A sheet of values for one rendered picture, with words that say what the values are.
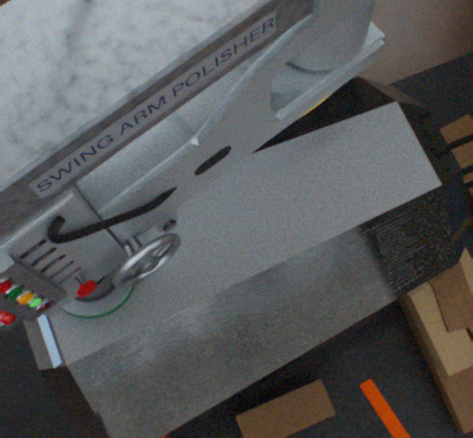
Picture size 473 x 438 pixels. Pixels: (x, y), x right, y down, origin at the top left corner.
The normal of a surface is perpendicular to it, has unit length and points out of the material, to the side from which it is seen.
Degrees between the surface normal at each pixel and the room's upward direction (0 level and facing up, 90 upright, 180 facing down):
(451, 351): 0
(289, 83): 0
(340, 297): 45
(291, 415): 0
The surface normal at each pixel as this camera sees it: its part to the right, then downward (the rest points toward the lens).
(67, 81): -0.04, -0.29
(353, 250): 0.27, 0.40
